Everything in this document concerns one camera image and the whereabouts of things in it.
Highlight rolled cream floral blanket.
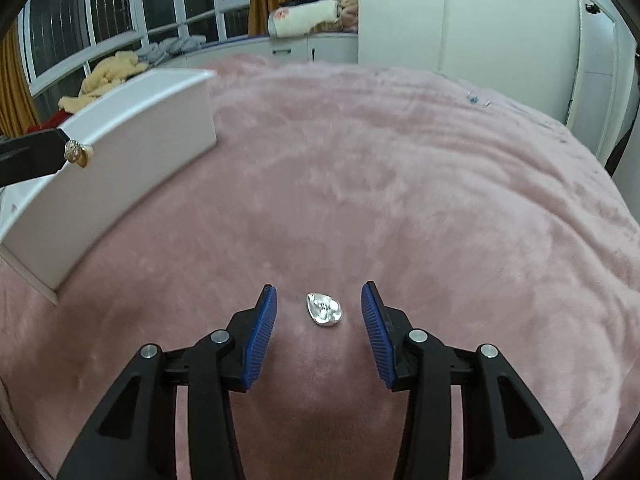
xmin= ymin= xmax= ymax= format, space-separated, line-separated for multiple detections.
xmin=267 ymin=0 xmax=342 ymax=39

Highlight grey clothing pile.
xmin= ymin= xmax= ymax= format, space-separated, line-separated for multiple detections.
xmin=136 ymin=35 xmax=206 ymax=67

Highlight left mustard curtain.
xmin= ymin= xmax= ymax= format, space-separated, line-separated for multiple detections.
xmin=0 ymin=21 xmax=39 ymax=139

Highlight white window bench cabinets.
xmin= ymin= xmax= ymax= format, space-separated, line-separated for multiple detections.
xmin=160 ymin=32 xmax=358 ymax=68

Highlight thin necklace with blue pendant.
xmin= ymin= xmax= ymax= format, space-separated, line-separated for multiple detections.
xmin=464 ymin=88 xmax=494 ymax=109

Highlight silver baroque earring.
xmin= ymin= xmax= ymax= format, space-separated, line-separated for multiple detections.
xmin=306 ymin=292 xmax=343 ymax=327

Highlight pink clothing pile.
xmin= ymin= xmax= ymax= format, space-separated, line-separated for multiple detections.
xmin=340 ymin=0 xmax=359 ymax=32

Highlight yellow plush blanket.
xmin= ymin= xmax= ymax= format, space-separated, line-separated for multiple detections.
xmin=58 ymin=51 xmax=149 ymax=114

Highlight pink plush bed blanket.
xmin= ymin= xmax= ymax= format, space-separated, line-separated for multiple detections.
xmin=1 ymin=56 xmax=639 ymax=479

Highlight red cloth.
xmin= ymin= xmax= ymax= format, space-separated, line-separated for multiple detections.
xmin=26 ymin=110 xmax=72 ymax=134

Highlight white wardrobe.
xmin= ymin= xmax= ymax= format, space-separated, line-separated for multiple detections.
xmin=356 ymin=0 xmax=584 ymax=124

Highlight window with white frames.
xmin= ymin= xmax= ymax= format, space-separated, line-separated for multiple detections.
xmin=18 ymin=0 xmax=250 ymax=96

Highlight white storage box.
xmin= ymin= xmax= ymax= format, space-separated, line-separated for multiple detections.
xmin=1 ymin=68 xmax=217 ymax=302

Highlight white door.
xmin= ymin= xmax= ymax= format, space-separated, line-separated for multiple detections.
xmin=565 ymin=0 xmax=636 ymax=162

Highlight small gold pearl earring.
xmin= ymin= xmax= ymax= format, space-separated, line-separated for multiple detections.
xmin=64 ymin=140 xmax=94 ymax=168

